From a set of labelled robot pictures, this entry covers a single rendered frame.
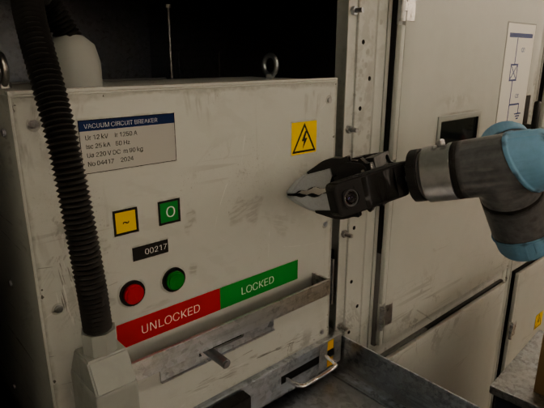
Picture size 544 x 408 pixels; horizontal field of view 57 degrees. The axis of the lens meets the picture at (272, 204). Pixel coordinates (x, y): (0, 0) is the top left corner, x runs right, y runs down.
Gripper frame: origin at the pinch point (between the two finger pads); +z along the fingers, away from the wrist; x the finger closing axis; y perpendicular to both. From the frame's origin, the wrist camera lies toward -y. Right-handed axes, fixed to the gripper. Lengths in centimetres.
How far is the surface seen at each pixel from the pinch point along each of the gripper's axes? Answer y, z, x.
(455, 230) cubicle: 51, -9, -22
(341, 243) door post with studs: 15.3, 1.8, -12.7
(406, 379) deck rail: 10.0, -8.2, -35.9
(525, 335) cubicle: 106, -10, -75
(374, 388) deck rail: 10.8, -1.3, -39.0
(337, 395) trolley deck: 5.8, 3.5, -38.1
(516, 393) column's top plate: 38, -19, -54
